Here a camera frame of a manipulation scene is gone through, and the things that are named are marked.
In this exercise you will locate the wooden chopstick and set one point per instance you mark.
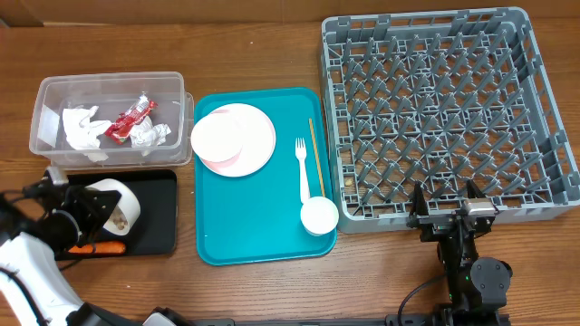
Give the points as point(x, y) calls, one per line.
point(316, 157)

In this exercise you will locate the teal plastic tray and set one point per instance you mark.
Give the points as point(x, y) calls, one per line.
point(256, 218)

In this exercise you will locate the black tray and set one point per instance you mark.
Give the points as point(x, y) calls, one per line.
point(155, 231)

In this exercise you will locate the white cup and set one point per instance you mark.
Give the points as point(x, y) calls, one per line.
point(319, 216)

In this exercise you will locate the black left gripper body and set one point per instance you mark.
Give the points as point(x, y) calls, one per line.
point(88, 216)

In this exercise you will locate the white bowl with peanuts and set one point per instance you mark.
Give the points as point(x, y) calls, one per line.
point(127, 211)

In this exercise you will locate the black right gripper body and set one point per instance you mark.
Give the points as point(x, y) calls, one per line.
point(439, 225)

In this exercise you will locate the grey dishwasher rack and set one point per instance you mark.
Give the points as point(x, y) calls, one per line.
point(438, 99)

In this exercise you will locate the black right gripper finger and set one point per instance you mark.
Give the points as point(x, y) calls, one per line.
point(419, 206)
point(473, 190)

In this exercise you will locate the clear plastic bin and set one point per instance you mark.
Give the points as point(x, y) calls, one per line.
point(113, 93)

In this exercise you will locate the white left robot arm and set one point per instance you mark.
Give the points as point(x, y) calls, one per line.
point(31, 279)

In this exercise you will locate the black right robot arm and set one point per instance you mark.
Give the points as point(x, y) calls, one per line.
point(477, 285)

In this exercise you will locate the red snack wrapper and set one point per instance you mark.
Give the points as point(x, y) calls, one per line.
point(120, 129)

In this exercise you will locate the orange carrot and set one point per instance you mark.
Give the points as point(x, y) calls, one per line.
point(101, 248)

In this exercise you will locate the small pink plate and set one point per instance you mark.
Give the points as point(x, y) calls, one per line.
point(215, 137)

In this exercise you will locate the large pink plate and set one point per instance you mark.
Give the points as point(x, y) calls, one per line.
point(258, 137)

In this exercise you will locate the white plastic fork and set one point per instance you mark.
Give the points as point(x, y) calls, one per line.
point(301, 154)

